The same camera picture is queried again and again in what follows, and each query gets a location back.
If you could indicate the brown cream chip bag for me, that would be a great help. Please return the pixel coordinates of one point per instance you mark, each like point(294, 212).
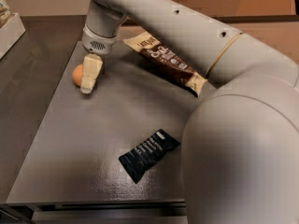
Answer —
point(166, 62)

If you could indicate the orange fruit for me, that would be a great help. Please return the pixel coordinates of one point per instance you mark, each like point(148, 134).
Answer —
point(77, 75)

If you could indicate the dark side table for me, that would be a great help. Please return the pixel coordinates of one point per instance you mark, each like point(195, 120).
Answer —
point(29, 75)

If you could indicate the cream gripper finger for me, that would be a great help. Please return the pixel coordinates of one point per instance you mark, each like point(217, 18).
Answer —
point(92, 66)

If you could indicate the white box at left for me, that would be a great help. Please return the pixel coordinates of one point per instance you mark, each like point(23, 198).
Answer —
point(11, 28)

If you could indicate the dark blue rxbar wrapper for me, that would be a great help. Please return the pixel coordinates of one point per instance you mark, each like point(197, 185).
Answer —
point(141, 158)

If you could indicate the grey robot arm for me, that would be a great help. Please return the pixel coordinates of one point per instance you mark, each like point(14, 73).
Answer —
point(240, 147)

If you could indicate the white gripper body with grille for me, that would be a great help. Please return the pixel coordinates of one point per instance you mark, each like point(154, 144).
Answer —
point(99, 43)

